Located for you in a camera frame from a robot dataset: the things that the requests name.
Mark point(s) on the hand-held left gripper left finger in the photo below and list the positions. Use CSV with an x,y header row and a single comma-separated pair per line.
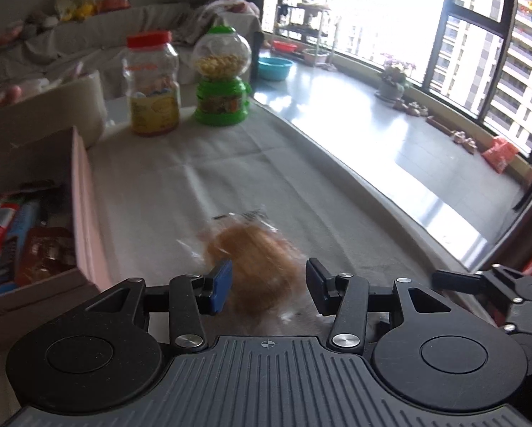
x,y
221,285

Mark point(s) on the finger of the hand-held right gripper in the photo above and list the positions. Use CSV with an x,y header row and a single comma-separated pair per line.
x,y
457,281

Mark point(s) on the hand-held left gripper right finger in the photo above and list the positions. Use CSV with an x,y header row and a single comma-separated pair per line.
x,y
315,283

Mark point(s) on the bread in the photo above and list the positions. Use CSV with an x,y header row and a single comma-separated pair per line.
x,y
257,253

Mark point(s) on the pink cardboard box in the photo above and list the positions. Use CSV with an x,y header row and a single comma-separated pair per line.
x,y
81,213

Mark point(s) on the light grey tablecloth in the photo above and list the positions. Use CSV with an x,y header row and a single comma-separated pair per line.
x,y
248,164

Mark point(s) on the orange plastic bag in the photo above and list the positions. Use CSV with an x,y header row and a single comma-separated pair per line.
x,y
499,155

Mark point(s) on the small wooden figures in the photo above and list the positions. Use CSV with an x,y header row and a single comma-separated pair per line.
x,y
413,107

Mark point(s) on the green candy dispenser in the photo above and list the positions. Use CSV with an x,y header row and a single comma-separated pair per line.
x,y
219,102

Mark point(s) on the clear jar with red lid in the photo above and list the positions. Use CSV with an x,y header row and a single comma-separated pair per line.
x,y
152,98

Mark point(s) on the blue snack packet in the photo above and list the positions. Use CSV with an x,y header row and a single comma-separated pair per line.
x,y
19,249

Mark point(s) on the potted plant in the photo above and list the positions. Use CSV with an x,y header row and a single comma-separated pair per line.
x,y
393,80

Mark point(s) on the blue plastic basin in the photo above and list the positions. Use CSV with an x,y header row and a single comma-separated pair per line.
x,y
275,69

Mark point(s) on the round flower pot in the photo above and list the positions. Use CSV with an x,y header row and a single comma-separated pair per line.
x,y
315,57

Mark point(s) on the red plastic basin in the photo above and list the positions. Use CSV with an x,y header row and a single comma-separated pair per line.
x,y
284,46

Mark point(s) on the metal drying rack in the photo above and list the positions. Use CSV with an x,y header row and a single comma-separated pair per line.
x,y
304,22

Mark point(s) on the pinkish cloth on sofa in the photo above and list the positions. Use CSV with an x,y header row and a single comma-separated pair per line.
x,y
221,15

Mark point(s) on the grey covered sofa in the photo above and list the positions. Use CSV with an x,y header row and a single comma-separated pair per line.
x,y
114,31

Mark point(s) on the pink item in container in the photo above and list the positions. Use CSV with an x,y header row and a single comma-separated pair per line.
x,y
1,97

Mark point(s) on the orange plush toy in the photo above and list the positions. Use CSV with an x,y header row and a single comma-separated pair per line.
x,y
113,1

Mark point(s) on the yellow white plush toy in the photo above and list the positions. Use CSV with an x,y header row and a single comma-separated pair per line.
x,y
74,2

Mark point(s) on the grey plush toy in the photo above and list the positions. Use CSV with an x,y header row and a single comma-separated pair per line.
x,y
41,20

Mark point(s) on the pink plush toy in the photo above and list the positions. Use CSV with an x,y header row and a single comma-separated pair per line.
x,y
1,40

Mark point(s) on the black window frame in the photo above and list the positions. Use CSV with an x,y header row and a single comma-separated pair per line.
x,y
511,26

